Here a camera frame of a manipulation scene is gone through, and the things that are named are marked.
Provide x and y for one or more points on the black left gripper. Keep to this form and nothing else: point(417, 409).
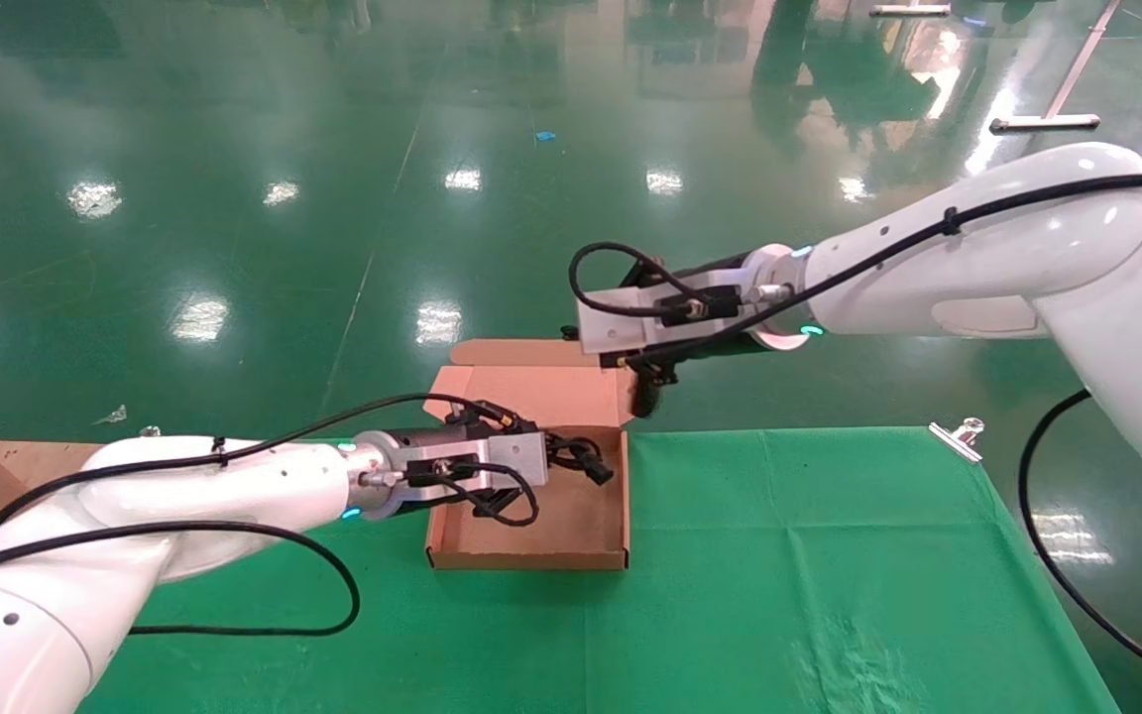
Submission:
point(452, 428)

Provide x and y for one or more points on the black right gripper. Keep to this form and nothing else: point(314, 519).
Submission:
point(720, 270)

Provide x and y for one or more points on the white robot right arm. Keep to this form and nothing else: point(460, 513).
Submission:
point(1027, 258)

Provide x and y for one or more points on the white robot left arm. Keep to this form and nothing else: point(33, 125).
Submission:
point(184, 496)

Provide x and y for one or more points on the brown cardboard box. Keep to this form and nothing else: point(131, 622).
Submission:
point(571, 521)

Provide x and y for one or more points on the green table cloth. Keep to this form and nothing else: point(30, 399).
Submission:
point(809, 575)

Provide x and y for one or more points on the short metal floor bar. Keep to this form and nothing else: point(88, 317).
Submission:
point(908, 11)

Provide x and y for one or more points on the metal stand with pole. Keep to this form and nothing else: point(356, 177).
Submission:
point(1042, 123)

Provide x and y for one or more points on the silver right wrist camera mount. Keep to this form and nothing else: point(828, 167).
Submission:
point(621, 317)

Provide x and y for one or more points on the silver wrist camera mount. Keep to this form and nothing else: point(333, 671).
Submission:
point(621, 317)
point(516, 456)

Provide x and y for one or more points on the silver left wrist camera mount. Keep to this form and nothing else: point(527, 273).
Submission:
point(516, 456)

